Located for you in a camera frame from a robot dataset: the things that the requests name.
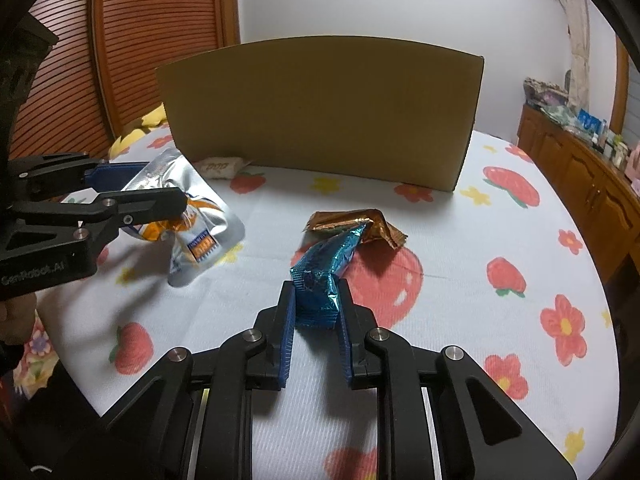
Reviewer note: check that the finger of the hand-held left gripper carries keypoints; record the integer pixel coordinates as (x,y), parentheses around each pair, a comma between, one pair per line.
(110,175)
(150,205)

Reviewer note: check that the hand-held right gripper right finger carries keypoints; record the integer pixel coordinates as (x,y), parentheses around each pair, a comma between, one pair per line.
(346,340)

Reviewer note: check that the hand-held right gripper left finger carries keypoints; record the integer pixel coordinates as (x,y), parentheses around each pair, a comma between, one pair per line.
(287,340)

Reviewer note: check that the small silver orange snack packet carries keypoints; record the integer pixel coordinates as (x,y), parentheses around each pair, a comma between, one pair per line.
(200,245)

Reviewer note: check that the blue foil snack packet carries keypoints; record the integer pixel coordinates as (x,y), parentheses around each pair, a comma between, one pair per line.
(325,265)

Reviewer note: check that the brown cardboard box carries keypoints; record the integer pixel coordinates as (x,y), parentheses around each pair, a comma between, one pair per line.
(320,110)

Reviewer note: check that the person's left hand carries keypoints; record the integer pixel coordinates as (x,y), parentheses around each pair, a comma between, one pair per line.
(15,317)

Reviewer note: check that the small white snack packet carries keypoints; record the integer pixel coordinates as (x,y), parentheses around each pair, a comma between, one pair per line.
(220,167)

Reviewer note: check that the floral patterned cloth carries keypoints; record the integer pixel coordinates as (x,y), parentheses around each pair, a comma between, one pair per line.
(35,355)

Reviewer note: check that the brown foil snack wrapper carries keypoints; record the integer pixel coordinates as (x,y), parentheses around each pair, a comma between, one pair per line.
(340,220)

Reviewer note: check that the white floral strawberry blanket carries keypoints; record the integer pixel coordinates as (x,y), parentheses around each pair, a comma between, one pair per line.
(450,260)

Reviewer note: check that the wooden slatted closet door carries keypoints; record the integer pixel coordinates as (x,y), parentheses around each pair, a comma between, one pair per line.
(150,35)

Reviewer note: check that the wooden cabinet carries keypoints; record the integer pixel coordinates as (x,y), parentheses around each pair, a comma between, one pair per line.
(575,180)

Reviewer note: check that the stack of patterned packs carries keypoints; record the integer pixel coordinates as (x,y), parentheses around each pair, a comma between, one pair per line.
(545,94)

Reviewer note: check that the blue box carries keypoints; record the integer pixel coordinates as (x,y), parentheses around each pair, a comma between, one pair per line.
(591,124)

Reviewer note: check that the group of small bottles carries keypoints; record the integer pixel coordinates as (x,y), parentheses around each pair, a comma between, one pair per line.
(612,149)

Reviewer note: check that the pink container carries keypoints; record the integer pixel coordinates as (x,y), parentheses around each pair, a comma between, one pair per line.
(635,160)

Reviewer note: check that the beige curtain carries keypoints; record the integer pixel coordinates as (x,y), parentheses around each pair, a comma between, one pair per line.
(580,60)

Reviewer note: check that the wooden window frame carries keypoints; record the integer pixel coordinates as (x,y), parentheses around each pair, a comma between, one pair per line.
(621,85)

